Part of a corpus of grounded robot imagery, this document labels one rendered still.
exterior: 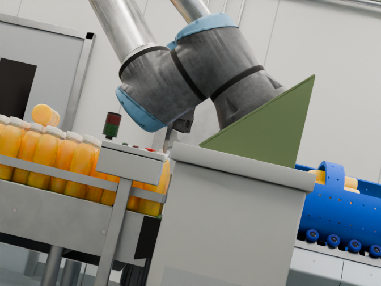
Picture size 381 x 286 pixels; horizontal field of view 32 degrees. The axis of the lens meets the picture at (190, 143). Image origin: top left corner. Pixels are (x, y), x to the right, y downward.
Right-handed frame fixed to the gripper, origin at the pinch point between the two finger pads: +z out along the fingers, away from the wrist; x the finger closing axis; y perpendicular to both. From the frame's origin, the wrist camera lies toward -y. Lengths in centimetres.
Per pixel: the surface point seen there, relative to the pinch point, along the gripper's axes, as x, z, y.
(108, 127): 42, -7, -27
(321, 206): -5, 6, 57
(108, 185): -11.9, 16.0, -14.7
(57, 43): 355, -94, -135
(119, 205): -22.1, 21.2, -8.4
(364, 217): -5, 6, 72
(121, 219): -22.1, 25.4, -6.8
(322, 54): 331, -134, 95
